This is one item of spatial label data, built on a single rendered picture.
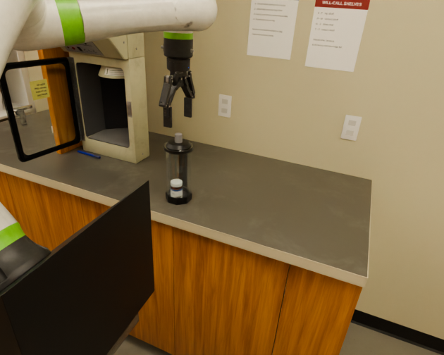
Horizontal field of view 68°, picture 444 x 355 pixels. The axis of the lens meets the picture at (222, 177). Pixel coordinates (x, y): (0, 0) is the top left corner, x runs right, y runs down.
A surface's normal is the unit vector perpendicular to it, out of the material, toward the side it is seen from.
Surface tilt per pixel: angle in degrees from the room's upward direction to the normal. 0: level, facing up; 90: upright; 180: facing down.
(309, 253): 0
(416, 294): 90
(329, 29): 90
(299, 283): 90
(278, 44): 90
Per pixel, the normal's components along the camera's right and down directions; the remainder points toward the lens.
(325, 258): 0.06, -0.88
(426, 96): -0.40, 0.40
